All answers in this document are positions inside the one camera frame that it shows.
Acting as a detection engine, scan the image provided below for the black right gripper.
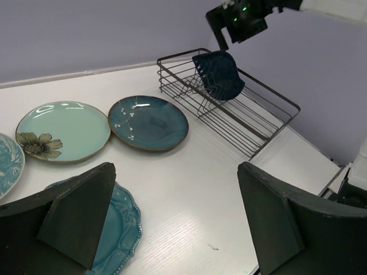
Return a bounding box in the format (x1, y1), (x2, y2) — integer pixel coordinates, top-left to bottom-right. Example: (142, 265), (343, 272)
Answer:
(205, 0), (302, 50)

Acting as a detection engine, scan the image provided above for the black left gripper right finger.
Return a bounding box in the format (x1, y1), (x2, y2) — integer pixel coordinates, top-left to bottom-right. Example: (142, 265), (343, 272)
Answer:
(237, 162), (366, 274)

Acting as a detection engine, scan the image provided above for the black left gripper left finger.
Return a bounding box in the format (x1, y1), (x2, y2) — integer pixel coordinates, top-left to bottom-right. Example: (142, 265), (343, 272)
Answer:
(1, 162), (116, 274)

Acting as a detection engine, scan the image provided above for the dark navy blue plate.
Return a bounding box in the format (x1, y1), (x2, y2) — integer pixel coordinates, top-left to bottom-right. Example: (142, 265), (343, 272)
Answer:
(192, 50), (245, 101)

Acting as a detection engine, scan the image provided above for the teal scalloped beaded plate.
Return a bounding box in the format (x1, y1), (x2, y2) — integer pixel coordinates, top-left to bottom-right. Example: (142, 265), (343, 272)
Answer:
(42, 176), (142, 275)

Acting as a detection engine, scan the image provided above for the red and blue floral plate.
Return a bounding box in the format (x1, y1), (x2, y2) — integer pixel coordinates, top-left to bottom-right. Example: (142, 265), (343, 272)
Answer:
(1, 133), (25, 199)

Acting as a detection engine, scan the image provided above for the mint green flower plate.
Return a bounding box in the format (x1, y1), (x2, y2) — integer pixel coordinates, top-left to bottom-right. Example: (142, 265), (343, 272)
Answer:
(15, 101), (111, 163)

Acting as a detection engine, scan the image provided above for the dark teal blossom plate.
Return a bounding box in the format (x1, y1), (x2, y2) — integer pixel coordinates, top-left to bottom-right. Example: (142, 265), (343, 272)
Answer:
(108, 95), (189, 152)

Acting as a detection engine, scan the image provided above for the black wire dish rack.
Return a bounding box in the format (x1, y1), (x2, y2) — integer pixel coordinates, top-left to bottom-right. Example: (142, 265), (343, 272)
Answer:
(157, 48), (301, 159)

